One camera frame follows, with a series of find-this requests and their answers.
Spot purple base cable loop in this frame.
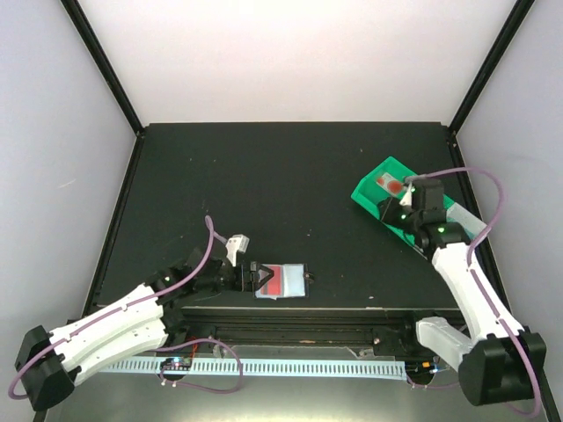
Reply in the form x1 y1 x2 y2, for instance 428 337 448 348
158 337 244 395

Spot small circuit board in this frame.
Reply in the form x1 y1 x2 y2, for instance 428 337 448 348
161 357 192 371

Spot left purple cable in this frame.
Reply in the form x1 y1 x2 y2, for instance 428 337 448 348
8 215 230 400

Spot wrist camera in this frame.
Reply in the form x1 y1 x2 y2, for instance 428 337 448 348
225 234 250 267
399 176 415 207

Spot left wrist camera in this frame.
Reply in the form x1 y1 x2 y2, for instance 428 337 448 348
225 234 250 267

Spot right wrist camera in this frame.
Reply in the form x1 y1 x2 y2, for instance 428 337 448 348
399 176 415 207

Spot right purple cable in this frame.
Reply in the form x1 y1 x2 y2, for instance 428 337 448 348
404 166 543 418

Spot black leather card holder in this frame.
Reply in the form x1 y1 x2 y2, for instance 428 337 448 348
253 264 315 301

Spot white slotted cable duct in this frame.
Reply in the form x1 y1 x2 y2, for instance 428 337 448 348
103 356 406 381

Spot clear plastic bin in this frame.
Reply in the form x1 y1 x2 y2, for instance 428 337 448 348
446 202 486 239

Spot green divided bin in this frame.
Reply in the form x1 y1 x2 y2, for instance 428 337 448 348
351 156 469 259

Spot black aluminium rail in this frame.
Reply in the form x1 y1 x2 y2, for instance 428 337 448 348
183 307 415 347

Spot red dotted card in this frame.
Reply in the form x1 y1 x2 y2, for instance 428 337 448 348
376 172 404 197

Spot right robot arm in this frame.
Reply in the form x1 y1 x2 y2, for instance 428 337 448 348
378 177 546 417

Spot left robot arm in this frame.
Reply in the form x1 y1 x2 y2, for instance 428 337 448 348
9 250 278 412

